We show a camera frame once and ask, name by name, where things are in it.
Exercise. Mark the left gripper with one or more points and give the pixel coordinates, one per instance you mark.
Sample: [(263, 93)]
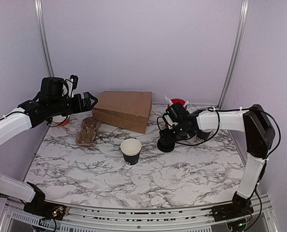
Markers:
[(79, 107)]

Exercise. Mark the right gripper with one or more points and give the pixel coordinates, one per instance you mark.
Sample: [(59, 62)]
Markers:
[(165, 136)]

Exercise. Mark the black paper coffee cup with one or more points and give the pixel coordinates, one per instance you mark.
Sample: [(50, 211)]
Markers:
[(130, 149)]

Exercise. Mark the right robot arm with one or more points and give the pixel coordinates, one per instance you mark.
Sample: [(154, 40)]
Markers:
[(259, 128)]

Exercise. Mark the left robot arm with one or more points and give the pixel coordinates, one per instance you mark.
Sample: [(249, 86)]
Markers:
[(55, 98)]

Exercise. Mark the stacked black paper cup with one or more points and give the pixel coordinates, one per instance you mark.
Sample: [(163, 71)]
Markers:
[(202, 135)]

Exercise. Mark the red cylindrical holder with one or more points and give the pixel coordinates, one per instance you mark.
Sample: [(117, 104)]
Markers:
[(176, 100)]

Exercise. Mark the white stirrer left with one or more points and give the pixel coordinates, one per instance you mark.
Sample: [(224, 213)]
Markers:
[(169, 101)]

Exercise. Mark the orange white bowl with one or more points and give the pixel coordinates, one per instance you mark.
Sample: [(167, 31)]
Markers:
[(61, 120)]

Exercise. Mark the cardboard cup carrier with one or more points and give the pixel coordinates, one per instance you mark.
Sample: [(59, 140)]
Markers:
[(88, 131)]

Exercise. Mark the brown paper bag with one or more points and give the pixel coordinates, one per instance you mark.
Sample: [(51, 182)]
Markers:
[(128, 110)]

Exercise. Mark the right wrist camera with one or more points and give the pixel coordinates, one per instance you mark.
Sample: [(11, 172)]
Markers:
[(167, 120)]

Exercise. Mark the left aluminium frame post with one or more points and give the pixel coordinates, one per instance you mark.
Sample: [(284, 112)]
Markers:
[(43, 37)]

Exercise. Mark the aluminium frame post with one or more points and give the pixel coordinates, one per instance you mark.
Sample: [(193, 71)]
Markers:
[(43, 37), (235, 53)]

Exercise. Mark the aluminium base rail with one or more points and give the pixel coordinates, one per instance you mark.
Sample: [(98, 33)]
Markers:
[(257, 217)]

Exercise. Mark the right aluminium frame post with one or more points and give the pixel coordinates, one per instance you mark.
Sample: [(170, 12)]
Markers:
[(235, 53)]

